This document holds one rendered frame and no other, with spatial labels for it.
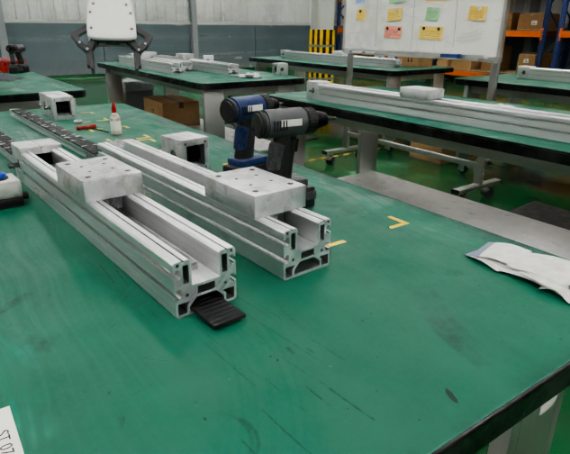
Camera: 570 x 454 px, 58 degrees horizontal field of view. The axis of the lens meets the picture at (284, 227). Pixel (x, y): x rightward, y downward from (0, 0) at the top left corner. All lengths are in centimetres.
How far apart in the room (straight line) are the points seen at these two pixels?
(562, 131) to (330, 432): 172
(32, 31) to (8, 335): 1186
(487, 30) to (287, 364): 331
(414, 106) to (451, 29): 155
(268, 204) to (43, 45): 1182
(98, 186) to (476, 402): 70
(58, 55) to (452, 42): 993
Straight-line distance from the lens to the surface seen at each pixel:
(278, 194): 86
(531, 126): 217
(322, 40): 927
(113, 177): 99
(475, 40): 382
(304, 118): 111
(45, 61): 1259
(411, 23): 418
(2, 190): 128
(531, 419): 100
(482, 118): 226
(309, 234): 87
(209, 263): 77
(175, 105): 524
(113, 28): 124
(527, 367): 71
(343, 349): 68
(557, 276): 92
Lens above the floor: 116
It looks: 21 degrees down
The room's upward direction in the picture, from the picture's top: 1 degrees clockwise
